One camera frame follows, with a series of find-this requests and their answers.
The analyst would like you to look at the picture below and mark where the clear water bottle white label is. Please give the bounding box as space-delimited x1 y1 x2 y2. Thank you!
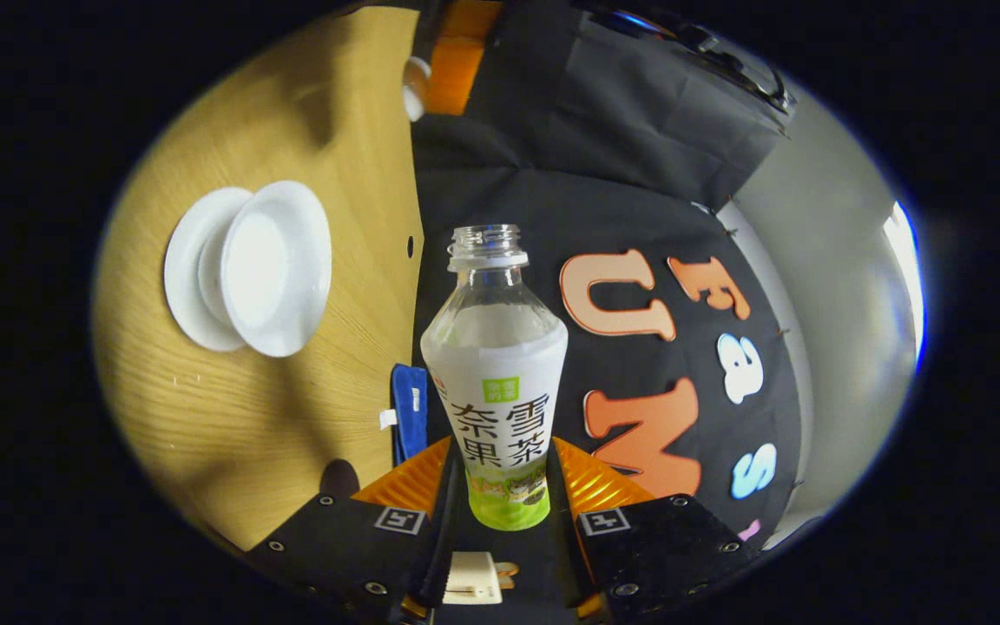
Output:
420 224 569 532

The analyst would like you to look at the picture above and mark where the white teacup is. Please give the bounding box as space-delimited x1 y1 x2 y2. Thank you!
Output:
220 180 333 359

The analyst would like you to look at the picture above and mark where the white saucer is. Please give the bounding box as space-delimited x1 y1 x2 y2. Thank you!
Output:
163 187 253 353

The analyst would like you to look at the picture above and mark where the blue cloth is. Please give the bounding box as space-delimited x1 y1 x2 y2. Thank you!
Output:
378 364 430 467

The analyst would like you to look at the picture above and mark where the black backdrop cloth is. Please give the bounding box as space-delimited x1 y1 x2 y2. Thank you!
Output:
409 0 805 548

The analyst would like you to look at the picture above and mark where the white toaster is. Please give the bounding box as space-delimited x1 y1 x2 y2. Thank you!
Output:
443 551 520 606

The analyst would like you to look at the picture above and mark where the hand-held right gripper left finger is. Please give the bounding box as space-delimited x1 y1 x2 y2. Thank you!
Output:
244 437 457 622

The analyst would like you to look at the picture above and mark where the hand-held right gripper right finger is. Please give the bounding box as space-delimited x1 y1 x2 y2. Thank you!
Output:
548 437 766 622

